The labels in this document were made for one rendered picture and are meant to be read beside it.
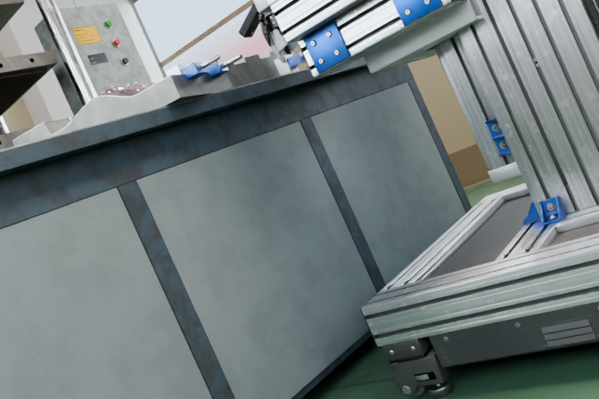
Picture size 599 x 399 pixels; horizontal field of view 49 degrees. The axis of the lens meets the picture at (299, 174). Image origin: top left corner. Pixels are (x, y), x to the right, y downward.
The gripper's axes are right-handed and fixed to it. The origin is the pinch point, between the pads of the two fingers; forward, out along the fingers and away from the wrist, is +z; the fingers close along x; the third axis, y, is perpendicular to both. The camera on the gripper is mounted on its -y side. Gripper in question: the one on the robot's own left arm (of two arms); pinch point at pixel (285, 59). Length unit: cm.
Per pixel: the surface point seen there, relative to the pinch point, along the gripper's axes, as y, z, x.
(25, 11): -250, -144, 155
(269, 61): -4.8, -1.4, -0.5
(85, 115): -28, -3, -51
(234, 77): -7.7, 0.4, -16.0
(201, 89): -3.4, 3.4, -37.9
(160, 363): -16, 54, -72
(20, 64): -89, -41, -9
